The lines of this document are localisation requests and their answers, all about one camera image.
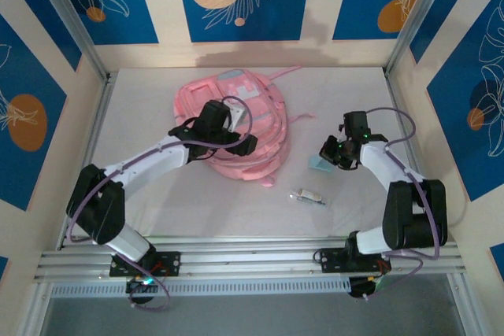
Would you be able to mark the light blue card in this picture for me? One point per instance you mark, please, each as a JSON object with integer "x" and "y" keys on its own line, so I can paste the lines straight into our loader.
{"x": 315, "y": 165}

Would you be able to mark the pink school backpack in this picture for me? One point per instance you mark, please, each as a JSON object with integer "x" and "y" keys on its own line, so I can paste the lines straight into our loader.
{"x": 193, "y": 100}

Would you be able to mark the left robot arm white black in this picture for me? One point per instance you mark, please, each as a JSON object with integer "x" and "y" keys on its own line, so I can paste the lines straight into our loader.
{"x": 98, "y": 210}

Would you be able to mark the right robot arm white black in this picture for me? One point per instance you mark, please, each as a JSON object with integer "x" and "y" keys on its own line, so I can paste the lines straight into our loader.
{"x": 413, "y": 214}

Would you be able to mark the black controller box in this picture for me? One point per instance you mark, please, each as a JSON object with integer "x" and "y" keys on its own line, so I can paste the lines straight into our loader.
{"x": 141, "y": 292}
{"x": 364, "y": 289}

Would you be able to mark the white left camera mount bracket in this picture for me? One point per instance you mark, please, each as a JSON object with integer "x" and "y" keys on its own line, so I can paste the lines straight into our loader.
{"x": 236, "y": 115}

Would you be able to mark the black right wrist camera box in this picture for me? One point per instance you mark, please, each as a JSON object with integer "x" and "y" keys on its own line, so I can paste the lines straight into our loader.
{"x": 356, "y": 123}

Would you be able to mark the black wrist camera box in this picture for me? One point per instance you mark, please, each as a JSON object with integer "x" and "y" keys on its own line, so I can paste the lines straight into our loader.
{"x": 214, "y": 115}
{"x": 356, "y": 123}

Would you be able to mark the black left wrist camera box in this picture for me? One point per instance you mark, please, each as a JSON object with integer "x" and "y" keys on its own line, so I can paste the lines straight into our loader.
{"x": 214, "y": 115}

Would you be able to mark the aluminium side rail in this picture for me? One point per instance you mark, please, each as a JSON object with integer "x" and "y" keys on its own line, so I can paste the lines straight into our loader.
{"x": 94, "y": 115}
{"x": 397, "y": 108}

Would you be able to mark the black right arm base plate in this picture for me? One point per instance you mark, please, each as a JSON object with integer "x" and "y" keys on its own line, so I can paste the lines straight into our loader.
{"x": 330, "y": 261}

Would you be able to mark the aluminium mounting rail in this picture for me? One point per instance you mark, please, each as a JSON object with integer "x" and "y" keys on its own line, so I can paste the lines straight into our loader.
{"x": 252, "y": 259}

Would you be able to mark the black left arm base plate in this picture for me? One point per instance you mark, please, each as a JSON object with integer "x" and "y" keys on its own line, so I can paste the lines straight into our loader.
{"x": 169, "y": 263}

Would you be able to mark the aluminium frame post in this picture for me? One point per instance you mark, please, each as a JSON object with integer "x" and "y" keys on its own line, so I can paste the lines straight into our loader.
{"x": 71, "y": 17}
{"x": 421, "y": 13}

